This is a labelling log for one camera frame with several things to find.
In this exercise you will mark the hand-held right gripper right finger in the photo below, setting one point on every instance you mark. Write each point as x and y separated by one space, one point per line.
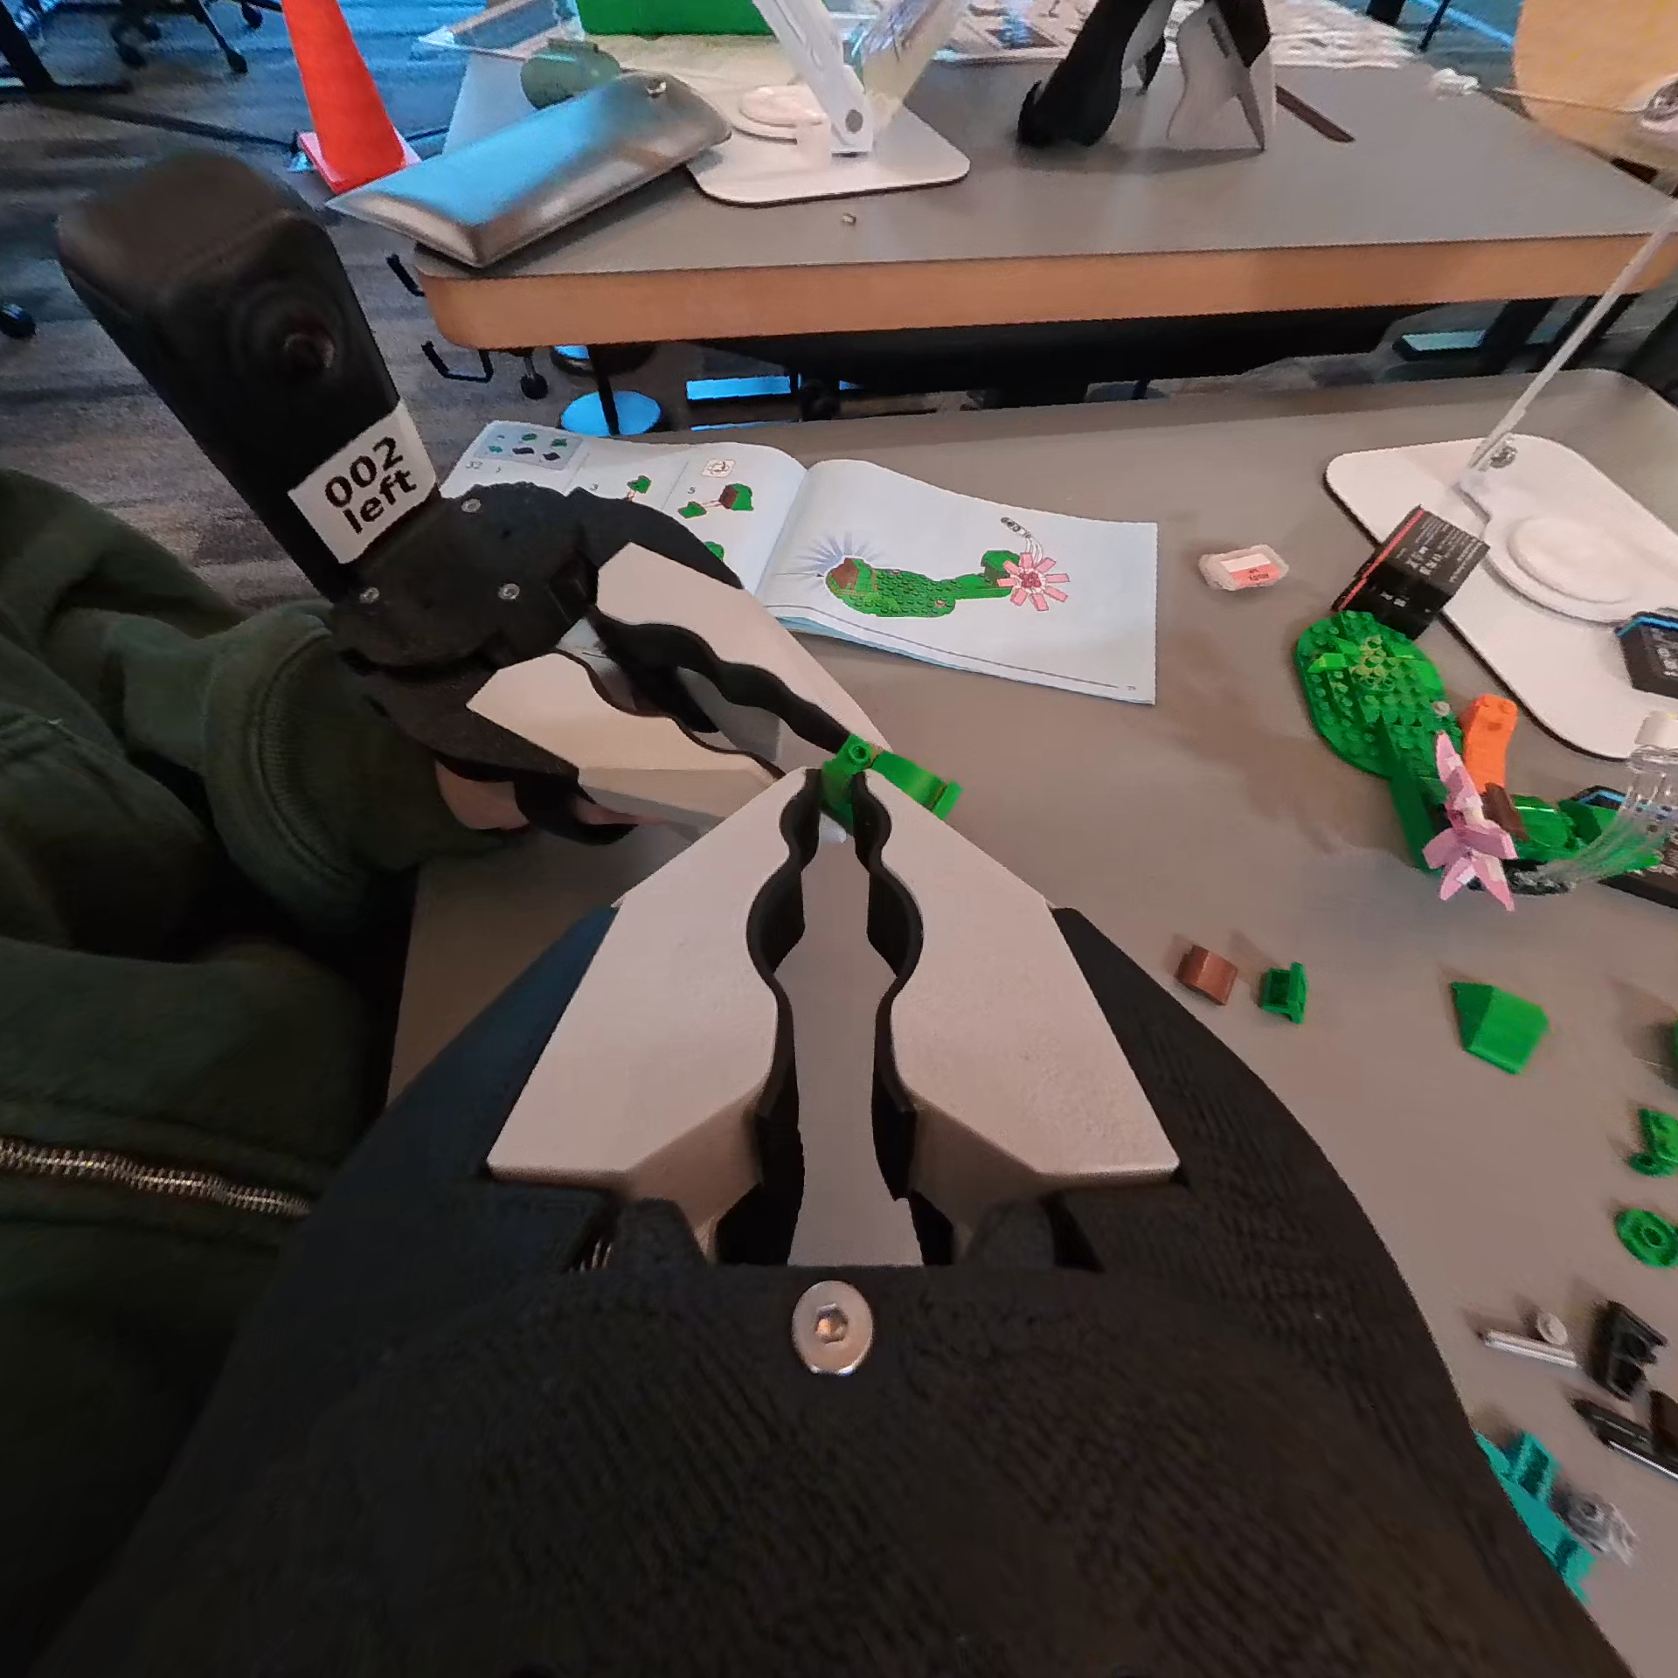
1036 1035

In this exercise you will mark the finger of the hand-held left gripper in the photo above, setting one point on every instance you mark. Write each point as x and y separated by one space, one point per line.
615 747
695 615

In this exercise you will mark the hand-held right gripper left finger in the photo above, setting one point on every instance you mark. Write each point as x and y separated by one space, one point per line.
628 1035

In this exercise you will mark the green brown lego assembly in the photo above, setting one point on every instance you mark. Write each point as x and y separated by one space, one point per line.
917 786

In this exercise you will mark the person's left forearm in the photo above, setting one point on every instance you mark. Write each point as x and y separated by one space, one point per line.
302 760

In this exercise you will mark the brown lego piece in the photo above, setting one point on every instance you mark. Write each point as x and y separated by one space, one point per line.
1206 973

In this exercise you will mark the small green lego clip piece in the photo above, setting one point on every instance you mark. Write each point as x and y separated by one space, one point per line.
1284 993

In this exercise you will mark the lego instruction booklet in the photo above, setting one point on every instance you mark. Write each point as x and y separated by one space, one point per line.
1088 629

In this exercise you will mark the green lego slope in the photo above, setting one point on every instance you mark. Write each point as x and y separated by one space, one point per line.
1501 1029

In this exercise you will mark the green lego cactus pink flower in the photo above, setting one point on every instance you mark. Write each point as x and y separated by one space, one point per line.
1364 680

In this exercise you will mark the grey lego pin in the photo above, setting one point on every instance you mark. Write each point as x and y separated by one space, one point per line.
1527 1344

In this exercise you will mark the tiny green lego leaf piece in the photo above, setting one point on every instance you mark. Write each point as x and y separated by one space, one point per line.
1649 1239
1657 1139

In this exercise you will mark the cluster of teal lego pieces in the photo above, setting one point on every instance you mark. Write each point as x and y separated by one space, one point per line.
1527 1481

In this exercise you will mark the black lego piece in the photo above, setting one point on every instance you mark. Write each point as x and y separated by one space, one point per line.
1621 1351
1631 1436

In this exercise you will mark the clear lego piece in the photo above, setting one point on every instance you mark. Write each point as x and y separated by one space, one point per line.
1598 1527

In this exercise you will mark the person's left hand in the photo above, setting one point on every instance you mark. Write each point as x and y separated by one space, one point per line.
479 803

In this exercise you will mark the silver metallic case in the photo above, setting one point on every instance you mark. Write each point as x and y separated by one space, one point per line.
550 170

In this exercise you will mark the white stand clear legs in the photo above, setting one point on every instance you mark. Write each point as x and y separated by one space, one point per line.
851 157

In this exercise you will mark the person's green jacket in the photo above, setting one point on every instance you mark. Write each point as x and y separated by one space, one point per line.
130 1050

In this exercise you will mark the small clear pink case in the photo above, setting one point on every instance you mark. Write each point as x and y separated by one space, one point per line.
1242 567

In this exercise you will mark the orange traffic cone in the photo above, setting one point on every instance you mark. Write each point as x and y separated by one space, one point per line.
335 92

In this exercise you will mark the green round bowl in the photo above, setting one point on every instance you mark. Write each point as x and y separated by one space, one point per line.
571 77

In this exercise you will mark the black box red trim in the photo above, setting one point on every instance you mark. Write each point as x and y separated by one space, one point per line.
1408 570

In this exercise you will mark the green bins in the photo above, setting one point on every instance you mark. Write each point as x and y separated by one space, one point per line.
681 17

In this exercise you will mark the black and white wedge object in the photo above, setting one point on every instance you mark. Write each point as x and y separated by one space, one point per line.
1088 92

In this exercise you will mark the wooden top white stand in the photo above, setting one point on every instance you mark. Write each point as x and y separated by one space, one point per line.
1572 550

